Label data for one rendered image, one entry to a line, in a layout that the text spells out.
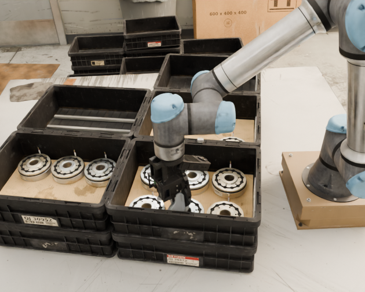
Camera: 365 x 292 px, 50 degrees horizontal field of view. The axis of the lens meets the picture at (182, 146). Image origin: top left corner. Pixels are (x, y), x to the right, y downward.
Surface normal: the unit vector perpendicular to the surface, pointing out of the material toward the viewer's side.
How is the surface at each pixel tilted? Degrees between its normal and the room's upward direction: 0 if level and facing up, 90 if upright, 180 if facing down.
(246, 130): 0
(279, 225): 0
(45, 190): 0
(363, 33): 81
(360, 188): 95
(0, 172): 90
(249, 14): 76
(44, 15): 90
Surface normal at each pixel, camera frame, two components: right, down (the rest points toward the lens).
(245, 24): 0.02, 0.39
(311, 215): 0.03, 0.62
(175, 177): -0.04, -0.80
